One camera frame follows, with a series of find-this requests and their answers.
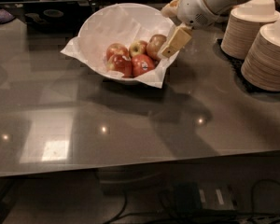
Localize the large yellow-red apple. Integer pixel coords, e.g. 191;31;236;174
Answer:
147;35;167;61

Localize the paper bowl stack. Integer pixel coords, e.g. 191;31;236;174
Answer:
241;19;280;91
221;0;280;60

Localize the front paper bowl stack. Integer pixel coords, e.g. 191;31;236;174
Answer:
241;19;280;91

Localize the black cable on floor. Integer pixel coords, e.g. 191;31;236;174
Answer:
102;189;129;224

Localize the red apple back left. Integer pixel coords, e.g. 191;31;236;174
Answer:
105;43;130;60

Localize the red apple with sticker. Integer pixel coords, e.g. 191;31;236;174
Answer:
132;54;155;77

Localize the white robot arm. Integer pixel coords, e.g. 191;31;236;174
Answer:
158;0;280;58

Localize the small yellow-red apple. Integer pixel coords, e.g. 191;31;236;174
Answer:
129;40;147;57

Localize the black mat under stacks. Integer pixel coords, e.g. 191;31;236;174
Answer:
221;49;272;93

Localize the red apple front left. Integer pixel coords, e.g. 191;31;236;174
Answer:
106;54;133;77

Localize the dark box under table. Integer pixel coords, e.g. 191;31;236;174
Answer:
173;182;237;217

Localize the white bowl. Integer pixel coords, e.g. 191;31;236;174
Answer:
77;2;182;85

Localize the dark blue pouch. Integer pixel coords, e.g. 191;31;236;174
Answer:
0;9;15;24

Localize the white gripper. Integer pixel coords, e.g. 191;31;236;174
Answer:
158;0;218;59

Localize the white paper liner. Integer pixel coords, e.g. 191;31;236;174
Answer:
60;4;175;89

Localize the rear paper bowl stack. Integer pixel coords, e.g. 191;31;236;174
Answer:
221;0;280;60

